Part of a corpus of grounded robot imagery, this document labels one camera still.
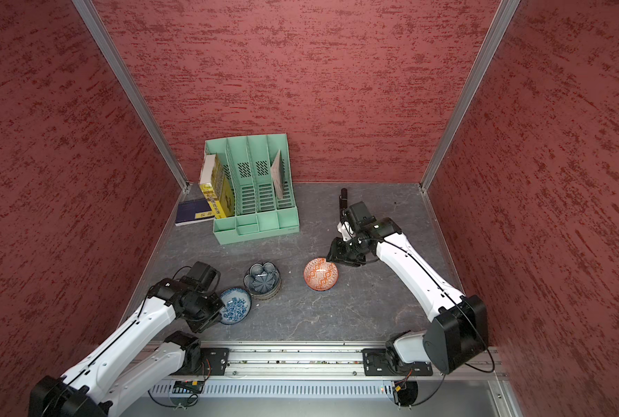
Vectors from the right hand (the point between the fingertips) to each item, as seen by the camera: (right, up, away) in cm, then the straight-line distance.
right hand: (332, 264), depth 77 cm
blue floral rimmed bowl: (-31, -15, +6) cm, 35 cm away
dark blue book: (-62, +16, +33) cm, 72 cm away
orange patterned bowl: (-4, -6, +12) cm, 14 cm away
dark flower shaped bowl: (-23, -6, +8) cm, 25 cm away
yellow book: (-40, +24, +14) cm, 49 cm away
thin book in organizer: (-21, +31, +27) cm, 46 cm away
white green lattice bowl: (-22, -11, +3) cm, 24 cm away
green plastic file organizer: (-32, +35, +37) cm, 60 cm away
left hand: (-34, -18, 0) cm, 38 cm away
